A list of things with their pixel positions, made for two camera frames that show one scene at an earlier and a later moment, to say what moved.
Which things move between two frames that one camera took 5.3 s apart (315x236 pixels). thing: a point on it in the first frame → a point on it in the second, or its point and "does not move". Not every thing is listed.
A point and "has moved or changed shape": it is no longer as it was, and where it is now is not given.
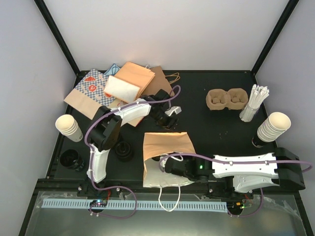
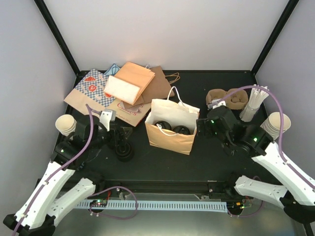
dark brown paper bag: x=159 y=82 does not move
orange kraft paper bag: x=156 y=146 has moved or changed shape
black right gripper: x=191 y=157 → x=200 y=125
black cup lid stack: x=124 y=151 does not move
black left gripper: x=169 y=126 → x=115 y=141
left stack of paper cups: x=67 y=125 does not move
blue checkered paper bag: x=89 y=95 does not move
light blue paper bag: x=112 y=70 does not move
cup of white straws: x=258 y=95 does not move
